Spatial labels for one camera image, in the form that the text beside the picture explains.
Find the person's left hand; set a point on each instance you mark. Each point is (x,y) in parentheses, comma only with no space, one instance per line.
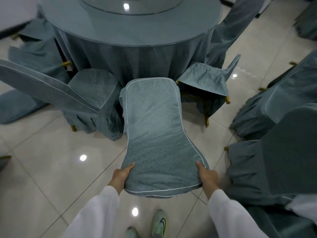
(120,177)

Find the person's right hand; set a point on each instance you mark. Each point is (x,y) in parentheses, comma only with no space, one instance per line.
(209,180)

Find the person's right forearm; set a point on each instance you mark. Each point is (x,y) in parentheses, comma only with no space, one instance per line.
(230,215)

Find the person's left forearm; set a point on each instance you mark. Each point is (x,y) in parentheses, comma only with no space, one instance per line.
(94,215)

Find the person's right shoe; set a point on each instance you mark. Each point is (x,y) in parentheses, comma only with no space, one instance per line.
(159,223)

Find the round white clothed table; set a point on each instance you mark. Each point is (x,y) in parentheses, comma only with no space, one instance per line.
(302,208)

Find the teal tablecloth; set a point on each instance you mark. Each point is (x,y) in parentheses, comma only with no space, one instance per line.
(136,59)

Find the round teal table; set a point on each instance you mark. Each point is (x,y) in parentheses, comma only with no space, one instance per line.
(99,29)

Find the round glass turntable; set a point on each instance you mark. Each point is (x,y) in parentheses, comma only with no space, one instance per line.
(148,8)

